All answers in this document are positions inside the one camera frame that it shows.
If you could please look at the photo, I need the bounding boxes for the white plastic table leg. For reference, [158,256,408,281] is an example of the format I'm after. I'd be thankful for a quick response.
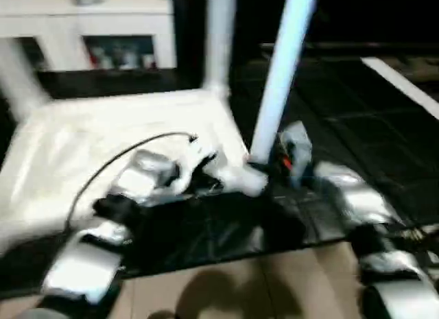
[0,36,53,111]
[201,0,238,94]
[248,0,320,166]

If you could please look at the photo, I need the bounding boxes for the black mat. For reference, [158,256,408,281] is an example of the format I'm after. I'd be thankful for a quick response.
[0,58,439,293]

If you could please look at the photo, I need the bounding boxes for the white flat board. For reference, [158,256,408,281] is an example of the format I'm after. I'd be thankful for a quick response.
[359,56,439,121]

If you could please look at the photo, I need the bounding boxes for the dark rounded foot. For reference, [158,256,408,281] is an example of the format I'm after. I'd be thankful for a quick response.
[150,309,180,319]

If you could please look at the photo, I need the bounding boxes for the black box gold label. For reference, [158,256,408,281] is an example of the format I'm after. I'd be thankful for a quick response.
[177,0,286,90]

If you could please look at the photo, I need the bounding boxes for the white cabinet glass doors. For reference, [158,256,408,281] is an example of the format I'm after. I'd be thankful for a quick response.
[0,3,178,71]

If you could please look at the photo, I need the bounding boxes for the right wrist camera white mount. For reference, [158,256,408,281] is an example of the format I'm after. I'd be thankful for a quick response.
[276,121,313,189]

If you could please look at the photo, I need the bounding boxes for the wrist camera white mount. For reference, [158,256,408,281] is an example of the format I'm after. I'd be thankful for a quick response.
[276,121,313,189]
[169,139,221,193]

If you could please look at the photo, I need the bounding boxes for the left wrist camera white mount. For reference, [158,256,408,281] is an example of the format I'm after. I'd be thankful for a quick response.
[169,139,221,193]

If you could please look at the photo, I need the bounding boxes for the black left camera cable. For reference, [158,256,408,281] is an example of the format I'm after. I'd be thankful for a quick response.
[64,131,200,231]

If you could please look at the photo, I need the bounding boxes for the silver metal rail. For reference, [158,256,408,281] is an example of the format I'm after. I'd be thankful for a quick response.
[259,40,439,55]

